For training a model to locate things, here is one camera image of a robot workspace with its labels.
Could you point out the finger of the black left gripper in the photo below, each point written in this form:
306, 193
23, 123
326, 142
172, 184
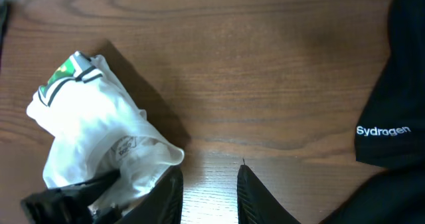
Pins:
70, 204

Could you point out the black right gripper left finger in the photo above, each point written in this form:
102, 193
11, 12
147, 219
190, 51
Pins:
163, 205

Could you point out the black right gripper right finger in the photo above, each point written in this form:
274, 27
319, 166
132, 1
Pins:
256, 205

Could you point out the white t-shirt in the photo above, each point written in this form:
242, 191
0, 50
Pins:
98, 128

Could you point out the black garment pile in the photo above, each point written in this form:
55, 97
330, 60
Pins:
390, 131

